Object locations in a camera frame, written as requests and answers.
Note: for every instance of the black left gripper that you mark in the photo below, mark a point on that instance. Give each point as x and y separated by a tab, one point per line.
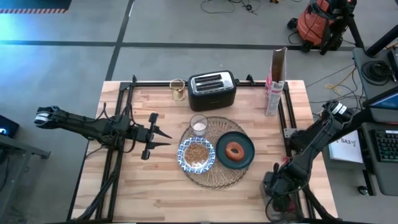
140	134

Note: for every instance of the clear plastic container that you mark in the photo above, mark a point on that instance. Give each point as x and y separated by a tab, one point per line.
267	211

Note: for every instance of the brown cereal heap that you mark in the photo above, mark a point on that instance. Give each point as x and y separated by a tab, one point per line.
196	154

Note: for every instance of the laptop screen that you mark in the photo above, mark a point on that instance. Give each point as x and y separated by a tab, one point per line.
385	101

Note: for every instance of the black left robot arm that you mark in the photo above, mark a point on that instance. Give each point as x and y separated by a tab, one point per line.
77	124

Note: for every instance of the black two-slot toaster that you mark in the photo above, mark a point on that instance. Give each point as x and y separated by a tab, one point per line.
211	93

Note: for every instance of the black slanted pole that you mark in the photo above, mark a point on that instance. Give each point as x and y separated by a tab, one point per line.
382	42

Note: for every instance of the white paper sheet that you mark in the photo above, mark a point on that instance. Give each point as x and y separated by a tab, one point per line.
346	151

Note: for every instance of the black keyboard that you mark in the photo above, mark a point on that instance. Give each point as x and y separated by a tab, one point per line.
387	145

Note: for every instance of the grey side desk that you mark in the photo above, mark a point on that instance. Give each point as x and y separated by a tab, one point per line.
385	180

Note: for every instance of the black aluminium table frame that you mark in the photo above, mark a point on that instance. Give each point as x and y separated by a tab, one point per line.
155	83

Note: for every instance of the grey metal desk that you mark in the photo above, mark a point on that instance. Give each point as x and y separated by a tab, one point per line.
18	149

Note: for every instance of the black tripod stand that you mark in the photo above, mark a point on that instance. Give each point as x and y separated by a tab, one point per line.
354	28

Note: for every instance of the glass of milk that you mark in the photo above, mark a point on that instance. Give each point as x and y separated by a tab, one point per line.
199	126

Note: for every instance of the glass jar with yellow liquid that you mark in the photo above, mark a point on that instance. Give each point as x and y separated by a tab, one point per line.
178	96

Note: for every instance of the dark green plate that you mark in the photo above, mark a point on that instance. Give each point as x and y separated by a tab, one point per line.
245	160

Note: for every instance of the black hazard-striped mat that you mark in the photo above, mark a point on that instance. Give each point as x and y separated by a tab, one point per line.
31	4

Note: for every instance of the red white cereal box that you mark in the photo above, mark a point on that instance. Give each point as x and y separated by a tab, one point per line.
275	93

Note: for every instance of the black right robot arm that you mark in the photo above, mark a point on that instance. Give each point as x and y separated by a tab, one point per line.
317	140

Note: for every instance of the round woven straw placemat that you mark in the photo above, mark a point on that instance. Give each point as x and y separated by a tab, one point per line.
217	177

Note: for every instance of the small red clip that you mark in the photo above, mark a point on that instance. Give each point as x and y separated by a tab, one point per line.
284	159

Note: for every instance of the orange shop vacuum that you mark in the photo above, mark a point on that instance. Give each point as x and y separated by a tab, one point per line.
314	25

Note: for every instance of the brown bagel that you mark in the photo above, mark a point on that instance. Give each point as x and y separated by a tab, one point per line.
229	152

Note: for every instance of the black computer mouse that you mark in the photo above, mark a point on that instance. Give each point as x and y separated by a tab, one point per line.
362	190

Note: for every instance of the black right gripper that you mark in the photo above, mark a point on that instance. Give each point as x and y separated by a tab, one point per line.
284	183

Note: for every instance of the blue patterned paper bowl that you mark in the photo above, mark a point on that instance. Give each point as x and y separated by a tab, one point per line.
182	155

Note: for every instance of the dark monitor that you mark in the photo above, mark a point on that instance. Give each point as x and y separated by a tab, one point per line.
7	126

